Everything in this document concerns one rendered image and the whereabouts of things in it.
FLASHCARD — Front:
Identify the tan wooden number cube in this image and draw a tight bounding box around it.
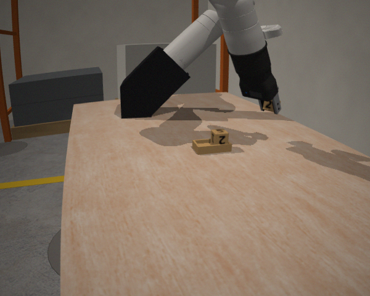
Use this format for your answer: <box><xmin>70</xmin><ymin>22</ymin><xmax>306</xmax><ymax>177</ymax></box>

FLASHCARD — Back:
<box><xmin>263</xmin><ymin>100</ymin><xmax>274</xmax><ymax>112</ymax></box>
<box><xmin>211</xmin><ymin>129</ymin><xmax>229</xmax><ymax>145</ymax></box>

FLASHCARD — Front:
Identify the tan wooden tray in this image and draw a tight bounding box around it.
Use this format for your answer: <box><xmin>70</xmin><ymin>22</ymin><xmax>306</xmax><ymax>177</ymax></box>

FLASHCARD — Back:
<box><xmin>192</xmin><ymin>139</ymin><xmax>232</xmax><ymax>155</ymax></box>

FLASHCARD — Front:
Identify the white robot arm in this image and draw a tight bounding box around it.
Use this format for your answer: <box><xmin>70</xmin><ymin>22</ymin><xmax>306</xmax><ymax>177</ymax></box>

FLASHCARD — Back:
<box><xmin>163</xmin><ymin>0</ymin><xmax>258</xmax><ymax>70</ymax></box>

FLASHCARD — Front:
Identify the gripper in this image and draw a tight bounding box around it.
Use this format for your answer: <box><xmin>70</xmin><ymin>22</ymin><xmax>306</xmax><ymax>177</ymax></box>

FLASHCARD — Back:
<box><xmin>223</xmin><ymin>21</ymin><xmax>282</xmax><ymax>114</ymax></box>

